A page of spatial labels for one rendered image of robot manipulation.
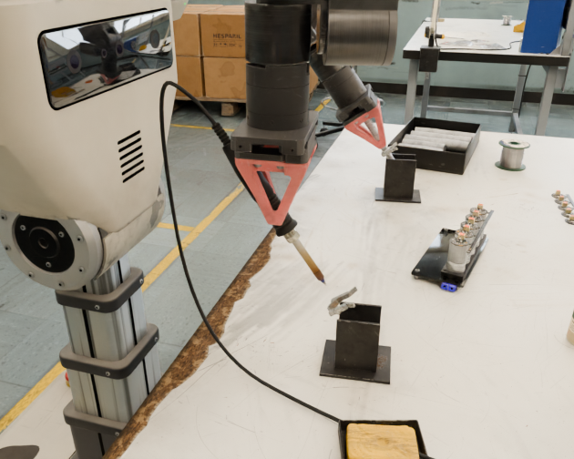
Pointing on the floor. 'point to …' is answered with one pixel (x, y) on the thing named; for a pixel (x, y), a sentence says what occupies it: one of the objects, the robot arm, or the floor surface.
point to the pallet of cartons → (214, 56)
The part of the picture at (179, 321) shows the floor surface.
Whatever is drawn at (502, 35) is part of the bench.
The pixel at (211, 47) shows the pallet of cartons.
